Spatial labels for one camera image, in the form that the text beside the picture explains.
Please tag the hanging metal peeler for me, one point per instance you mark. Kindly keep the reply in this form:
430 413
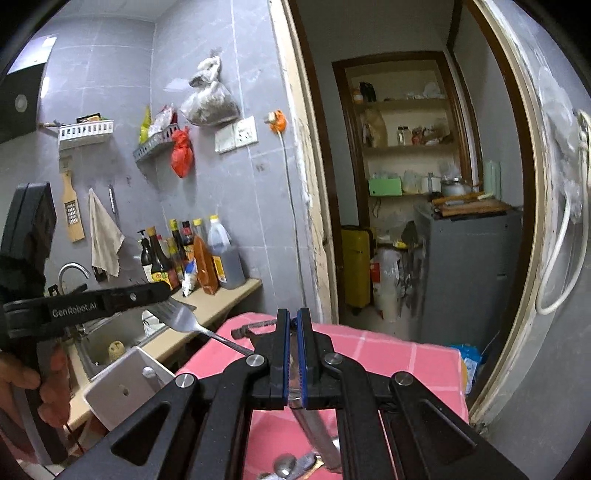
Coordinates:
113 201

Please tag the white wall rack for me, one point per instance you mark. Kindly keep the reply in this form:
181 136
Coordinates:
85 131

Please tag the grey cabinet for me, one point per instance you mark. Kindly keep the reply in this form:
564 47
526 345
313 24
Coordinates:
466 267

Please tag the clear plastic bag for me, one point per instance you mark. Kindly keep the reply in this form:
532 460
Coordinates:
210 104

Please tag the yellow suitcase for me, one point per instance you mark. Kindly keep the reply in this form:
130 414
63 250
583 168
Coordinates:
356 267

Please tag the chrome faucet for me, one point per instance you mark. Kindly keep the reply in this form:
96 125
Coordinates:
74 270

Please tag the blue packet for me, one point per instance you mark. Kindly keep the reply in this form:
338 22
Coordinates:
468 364

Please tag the pink checked tablecloth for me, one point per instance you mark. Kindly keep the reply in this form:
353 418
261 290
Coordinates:
392 355

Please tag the grey metal tool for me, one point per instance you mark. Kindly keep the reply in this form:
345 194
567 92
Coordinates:
249 328

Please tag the row of condiment bottles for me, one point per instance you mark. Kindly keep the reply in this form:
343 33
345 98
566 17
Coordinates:
226 263

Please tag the steel fork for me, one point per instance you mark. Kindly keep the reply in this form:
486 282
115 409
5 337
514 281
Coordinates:
178 318

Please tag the white perforated utensil caddy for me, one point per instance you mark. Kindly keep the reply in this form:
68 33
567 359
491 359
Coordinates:
120 374

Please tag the wooden cutting board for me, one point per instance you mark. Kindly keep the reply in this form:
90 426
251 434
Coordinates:
475 207

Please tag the yellow sink scrubber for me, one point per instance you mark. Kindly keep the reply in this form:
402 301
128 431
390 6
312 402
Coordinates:
116 349

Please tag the grey wall rack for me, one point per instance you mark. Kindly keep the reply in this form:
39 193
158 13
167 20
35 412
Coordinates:
154 145

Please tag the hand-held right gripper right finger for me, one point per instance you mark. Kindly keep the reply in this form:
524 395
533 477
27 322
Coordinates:
304 332

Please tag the red plastic bag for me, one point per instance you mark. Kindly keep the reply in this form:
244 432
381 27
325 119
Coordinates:
182 154

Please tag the beige hanging towel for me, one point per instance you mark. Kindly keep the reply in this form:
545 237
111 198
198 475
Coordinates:
105 235

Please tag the orange wall hook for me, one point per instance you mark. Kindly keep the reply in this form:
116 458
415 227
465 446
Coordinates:
278 121

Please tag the green box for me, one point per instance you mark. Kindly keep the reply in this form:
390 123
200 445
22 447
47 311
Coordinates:
385 187

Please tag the wooden grater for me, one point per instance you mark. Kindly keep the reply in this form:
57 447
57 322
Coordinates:
74 221

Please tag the black range hood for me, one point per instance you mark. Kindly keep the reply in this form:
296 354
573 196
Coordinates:
21 101

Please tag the steel sink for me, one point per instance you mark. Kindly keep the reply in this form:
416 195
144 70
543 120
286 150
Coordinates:
106 332

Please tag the person's left hand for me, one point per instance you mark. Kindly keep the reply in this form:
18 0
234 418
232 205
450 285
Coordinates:
21 376

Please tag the white wall socket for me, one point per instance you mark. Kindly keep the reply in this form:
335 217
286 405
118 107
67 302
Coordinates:
238 134

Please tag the steel spoon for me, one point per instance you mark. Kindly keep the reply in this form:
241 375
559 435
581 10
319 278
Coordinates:
284 464

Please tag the yellow snack packet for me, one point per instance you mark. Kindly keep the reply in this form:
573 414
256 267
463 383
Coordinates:
145 127

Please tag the red white snack packet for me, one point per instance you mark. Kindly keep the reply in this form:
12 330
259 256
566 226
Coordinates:
162 121

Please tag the wooden shelf unit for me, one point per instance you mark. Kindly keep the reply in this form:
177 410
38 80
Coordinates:
397 106

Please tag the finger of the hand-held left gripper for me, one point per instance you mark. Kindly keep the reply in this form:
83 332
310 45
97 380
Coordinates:
115 300

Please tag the white plastic sack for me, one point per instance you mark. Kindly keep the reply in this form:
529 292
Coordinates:
388 286

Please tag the steel pot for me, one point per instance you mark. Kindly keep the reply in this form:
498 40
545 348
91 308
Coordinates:
455 188

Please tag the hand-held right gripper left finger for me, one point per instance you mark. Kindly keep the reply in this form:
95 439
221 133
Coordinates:
286 332

